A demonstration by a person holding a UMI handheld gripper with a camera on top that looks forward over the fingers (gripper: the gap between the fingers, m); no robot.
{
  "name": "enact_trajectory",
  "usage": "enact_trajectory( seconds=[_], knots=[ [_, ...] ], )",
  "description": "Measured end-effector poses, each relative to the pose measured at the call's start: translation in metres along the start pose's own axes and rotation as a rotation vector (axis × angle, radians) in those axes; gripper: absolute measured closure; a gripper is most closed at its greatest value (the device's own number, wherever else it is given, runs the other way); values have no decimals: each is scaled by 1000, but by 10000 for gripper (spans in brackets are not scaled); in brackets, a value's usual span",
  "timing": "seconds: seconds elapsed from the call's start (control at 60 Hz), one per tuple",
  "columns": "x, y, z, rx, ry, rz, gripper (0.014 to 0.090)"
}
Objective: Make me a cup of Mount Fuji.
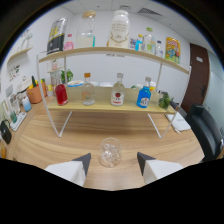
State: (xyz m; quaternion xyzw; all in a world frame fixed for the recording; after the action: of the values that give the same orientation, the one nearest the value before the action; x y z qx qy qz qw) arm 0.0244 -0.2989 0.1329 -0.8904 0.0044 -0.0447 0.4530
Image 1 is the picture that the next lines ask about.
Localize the small clear bottle orange cap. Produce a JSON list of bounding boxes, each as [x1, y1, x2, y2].
[[81, 72, 96, 106]]

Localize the small pink bottle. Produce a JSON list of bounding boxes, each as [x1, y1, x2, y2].
[[63, 33, 75, 51]]

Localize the white blue tub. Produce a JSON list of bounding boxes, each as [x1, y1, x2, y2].
[[67, 79, 85, 88]]

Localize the clear bottle green cap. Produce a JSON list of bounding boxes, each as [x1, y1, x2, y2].
[[143, 27, 157, 55]]

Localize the small wooden wall shelf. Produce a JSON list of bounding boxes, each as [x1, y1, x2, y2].
[[47, 68, 64, 74]]

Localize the brown door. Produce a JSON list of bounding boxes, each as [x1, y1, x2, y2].
[[180, 43, 210, 114]]

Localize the yellow drink can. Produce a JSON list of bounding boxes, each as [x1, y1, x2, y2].
[[164, 36, 182, 65]]

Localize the pale vase with twigs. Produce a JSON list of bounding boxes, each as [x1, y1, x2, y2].
[[19, 32, 34, 51]]

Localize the white tray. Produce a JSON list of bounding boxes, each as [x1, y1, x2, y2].
[[9, 111, 28, 132]]

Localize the black bag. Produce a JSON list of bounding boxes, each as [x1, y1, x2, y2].
[[0, 119, 13, 145]]

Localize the two-tier wood shelf rack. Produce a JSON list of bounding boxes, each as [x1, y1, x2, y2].
[[35, 46, 193, 140]]

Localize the clear bottle blue cap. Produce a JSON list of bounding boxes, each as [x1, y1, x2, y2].
[[155, 40, 165, 58]]

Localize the tall black silver can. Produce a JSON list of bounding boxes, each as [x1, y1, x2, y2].
[[46, 17, 69, 55]]

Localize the white milk bottle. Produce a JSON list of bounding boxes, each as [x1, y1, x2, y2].
[[107, 9, 131, 49]]

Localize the black chair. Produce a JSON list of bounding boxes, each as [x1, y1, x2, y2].
[[185, 104, 224, 163]]

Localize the glass jar with limes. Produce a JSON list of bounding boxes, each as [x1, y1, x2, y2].
[[157, 92, 173, 110]]

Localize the green potted plant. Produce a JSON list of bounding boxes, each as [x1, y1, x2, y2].
[[60, 69, 74, 84]]

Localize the clear glass with ice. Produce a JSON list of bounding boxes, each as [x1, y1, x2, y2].
[[97, 136, 123, 168]]

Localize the green cup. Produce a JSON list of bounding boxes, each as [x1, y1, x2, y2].
[[9, 110, 18, 124]]

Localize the white zip pouch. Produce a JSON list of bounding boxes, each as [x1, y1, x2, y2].
[[165, 112, 192, 134]]

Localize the blue bottle yellow cap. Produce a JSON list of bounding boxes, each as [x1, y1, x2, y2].
[[134, 33, 145, 52]]

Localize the multicolour wall poster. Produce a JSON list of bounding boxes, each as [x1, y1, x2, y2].
[[129, 37, 138, 50]]

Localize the red liquid glass bottle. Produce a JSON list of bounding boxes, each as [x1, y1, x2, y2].
[[54, 77, 69, 107]]

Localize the blue liquor bottle silver cap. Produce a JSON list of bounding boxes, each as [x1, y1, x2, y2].
[[136, 76, 153, 109]]

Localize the louvred air vent grille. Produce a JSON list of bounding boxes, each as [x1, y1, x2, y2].
[[137, 7, 163, 17]]

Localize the blue white cup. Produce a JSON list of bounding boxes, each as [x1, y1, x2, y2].
[[21, 95, 33, 113]]

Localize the clear bottle red label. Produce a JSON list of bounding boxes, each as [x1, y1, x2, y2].
[[110, 72, 126, 107]]

